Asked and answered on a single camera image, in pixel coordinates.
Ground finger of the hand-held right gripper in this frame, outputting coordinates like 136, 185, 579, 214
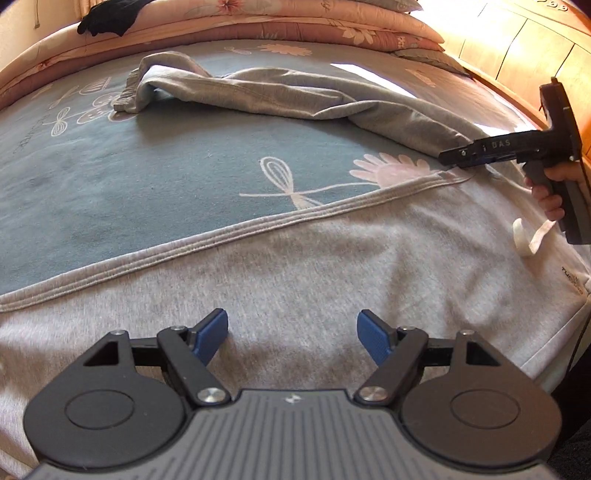
438, 141, 502, 168

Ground wooden headboard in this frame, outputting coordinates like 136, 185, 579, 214
411, 0, 591, 153

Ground person's right hand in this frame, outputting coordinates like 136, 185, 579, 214
530, 162, 583, 222

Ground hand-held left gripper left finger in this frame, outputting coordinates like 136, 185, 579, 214
83, 308, 232, 408

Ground black garment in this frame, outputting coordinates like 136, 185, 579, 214
77, 0, 153, 38

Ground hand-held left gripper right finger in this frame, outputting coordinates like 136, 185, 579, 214
355, 309, 502, 408

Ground grey sweatpants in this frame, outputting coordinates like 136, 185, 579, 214
0, 52, 591, 480

